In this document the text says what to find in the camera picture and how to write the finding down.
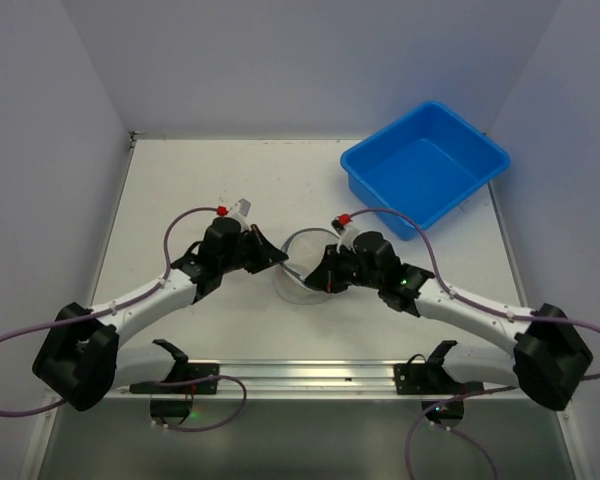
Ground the white mesh laundry bag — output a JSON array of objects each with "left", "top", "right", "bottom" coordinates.
[{"left": 273, "top": 227, "right": 338, "bottom": 305}]

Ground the aluminium mounting rail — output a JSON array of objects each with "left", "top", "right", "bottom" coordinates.
[{"left": 130, "top": 360, "right": 516, "bottom": 395}]

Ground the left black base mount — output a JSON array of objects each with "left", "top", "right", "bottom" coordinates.
[{"left": 129, "top": 339, "right": 220, "bottom": 425}]

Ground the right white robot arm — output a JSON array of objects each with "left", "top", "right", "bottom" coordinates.
[{"left": 303, "top": 231, "right": 593, "bottom": 411}]

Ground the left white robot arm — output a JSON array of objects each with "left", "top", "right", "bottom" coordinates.
[{"left": 32, "top": 217, "right": 288, "bottom": 411}]

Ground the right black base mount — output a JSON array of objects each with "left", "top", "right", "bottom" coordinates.
[{"left": 393, "top": 340, "right": 484, "bottom": 428}]

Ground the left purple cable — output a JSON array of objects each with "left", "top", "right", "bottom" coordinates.
[{"left": 0, "top": 204, "right": 229, "bottom": 419}]

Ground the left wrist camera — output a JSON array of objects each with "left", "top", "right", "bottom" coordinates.
[{"left": 227, "top": 198, "right": 251, "bottom": 231}]

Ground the blue plastic tub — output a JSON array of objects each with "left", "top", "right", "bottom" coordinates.
[{"left": 340, "top": 101, "right": 510, "bottom": 230}]

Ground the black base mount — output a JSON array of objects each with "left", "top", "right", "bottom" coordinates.
[
  {"left": 129, "top": 339, "right": 220, "bottom": 425},
  {"left": 393, "top": 340, "right": 484, "bottom": 428}
]

